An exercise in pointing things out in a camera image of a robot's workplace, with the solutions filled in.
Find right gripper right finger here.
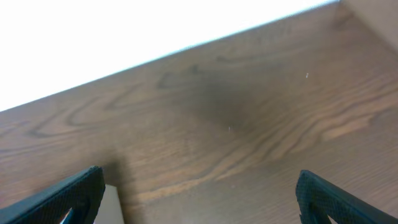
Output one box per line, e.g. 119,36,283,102
295,170,397,224

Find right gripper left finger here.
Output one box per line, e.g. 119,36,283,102
1,166,106,224

